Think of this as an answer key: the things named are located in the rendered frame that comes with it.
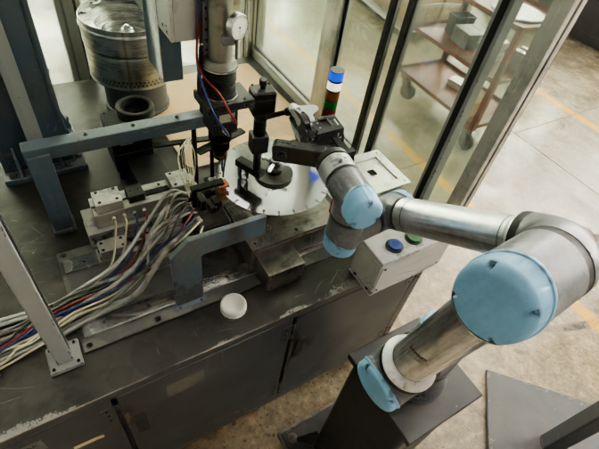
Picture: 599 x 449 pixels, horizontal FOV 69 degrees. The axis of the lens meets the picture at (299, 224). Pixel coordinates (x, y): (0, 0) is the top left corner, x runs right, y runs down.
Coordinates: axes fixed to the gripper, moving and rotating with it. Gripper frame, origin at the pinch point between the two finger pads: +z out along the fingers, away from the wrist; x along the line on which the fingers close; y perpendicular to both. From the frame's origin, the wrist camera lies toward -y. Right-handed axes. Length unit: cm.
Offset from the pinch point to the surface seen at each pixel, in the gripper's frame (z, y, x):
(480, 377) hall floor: -42, 73, -133
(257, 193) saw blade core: 1.2, -9.7, -24.8
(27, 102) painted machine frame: 45, -62, -10
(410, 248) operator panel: -24.5, 25.5, -35.2
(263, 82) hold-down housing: 3.6, -4.9, 6.9
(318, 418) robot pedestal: -35, -3, -120
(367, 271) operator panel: -23.4, 13.8, -41.3
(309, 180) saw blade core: 3.0, 6.6, -27.2
